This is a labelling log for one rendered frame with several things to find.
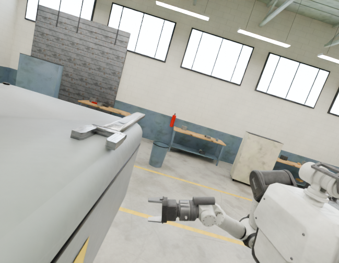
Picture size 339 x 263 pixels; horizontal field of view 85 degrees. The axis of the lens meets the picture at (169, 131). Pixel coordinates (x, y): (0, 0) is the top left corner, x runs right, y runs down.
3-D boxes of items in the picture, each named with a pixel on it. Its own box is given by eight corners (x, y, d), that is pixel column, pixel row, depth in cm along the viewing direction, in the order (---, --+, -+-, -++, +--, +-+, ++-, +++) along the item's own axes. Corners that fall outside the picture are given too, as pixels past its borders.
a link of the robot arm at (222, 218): (194, 203, 89) (214, 216, 92) (197, 217, 80) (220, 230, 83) (202, 193, 87) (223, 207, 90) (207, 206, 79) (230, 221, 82)
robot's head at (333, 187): (326, 180, 59) (324, 159, 57) (357, 195, 51) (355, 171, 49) (308, 187, 59) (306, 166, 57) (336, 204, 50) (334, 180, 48)
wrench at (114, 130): (131, 113, 40) (132, 109, 40) (149, 118, 40) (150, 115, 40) (70, 138, 16) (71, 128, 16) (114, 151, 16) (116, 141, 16)
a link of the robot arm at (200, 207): (186, 211, 89) (209, 211, 89) (189, 229, 78) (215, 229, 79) (187, 190, 85) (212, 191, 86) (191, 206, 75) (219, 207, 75)
